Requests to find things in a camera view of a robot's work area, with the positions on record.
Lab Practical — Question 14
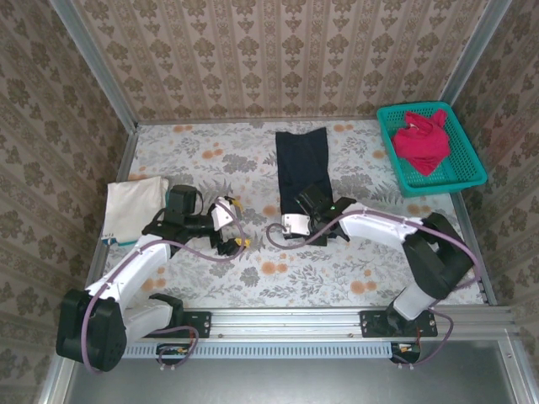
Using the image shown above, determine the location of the navy blue t-shirt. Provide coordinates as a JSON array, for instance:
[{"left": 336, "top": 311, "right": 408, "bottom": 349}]
[{"left": 275, "top": 127, "right": 334, "bottom": 215}]

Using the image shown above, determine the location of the grey metal sheet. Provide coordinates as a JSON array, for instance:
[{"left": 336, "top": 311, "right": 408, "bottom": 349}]
[{"left": 62, "top": 357, "right": 526, "bottom": 404}]

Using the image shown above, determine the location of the aluminium mounting rail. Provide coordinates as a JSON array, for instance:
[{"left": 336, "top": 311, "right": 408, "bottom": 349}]
[{"left": 142, "top": 306, "right": 518, "bottom": 339}]

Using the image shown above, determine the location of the teal plastic basket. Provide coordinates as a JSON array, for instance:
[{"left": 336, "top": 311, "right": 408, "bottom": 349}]
[{"left": 376, "top": 100, "right": 488, "bottom": 198}]

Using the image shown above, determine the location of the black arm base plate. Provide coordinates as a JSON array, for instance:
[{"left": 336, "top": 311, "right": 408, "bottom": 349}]
[
  {"left": 360, "top": 310, "right": 439, "bottom": 339},
  {"left": 142, "top": 310, "right": 212, "bottom": 339}
]

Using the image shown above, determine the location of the grey slotted cable duct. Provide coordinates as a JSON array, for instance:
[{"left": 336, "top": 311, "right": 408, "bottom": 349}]
[{"left": 124, "top": 341, "right": 395, "bottom": 359}]

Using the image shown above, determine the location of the white folded t-shirt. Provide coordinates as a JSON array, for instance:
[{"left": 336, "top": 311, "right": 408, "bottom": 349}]
[{"left": 102, "top": 175, "right": 170, "bottom": 247}]

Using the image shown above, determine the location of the floral tablecloth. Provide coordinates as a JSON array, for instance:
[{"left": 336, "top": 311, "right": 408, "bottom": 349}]
[{"left": 94, "top": 120, "right": 485, "bottom": 311}]

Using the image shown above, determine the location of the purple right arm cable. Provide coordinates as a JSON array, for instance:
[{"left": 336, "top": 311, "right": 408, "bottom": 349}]
[{"left": 266, "top": 210, "right": 481, "bottom": 371}]

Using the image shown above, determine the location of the aluminium table side rail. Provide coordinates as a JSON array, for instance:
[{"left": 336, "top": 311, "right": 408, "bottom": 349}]
[
  {"left": 452, "top": 192, "right": 499, "bottom": 306},
  {"left": 86, "top": 125, "right": 139, "bottom": 295}
]

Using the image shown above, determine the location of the aluminium frame post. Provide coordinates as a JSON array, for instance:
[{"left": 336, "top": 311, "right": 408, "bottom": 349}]
[
  {"left": 46, "top": 0, "right": 139, "bottom": 132},
  {"left": 440, "top": 0, "right": 513, "bottom": 111}
]

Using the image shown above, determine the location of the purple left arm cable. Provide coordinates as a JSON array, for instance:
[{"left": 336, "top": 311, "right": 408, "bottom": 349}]
[{"left": 83, "top": 199, "right": 250, "bottom": 374}]

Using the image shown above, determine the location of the red t-shirt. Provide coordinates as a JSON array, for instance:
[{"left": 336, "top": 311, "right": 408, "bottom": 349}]
[{"left": 391, "top": 109, "right": 450, "bottom": 177}]

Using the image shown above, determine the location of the small black connector board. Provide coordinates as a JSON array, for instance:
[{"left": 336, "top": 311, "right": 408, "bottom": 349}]
[
  {"left": 156, "top": 343, "right": 191, "bottom": 359},
  {"left": 390, "top": 341, "right": 422, "bottom": 364}
]

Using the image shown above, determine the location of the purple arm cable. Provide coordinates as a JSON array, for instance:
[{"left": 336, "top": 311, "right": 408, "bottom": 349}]
[
  {"left": 83, "top": 199, "right": 250, "bottom": 374},
  {"left": 266, "top": 210, "right": 481, "bottom": 371}
]

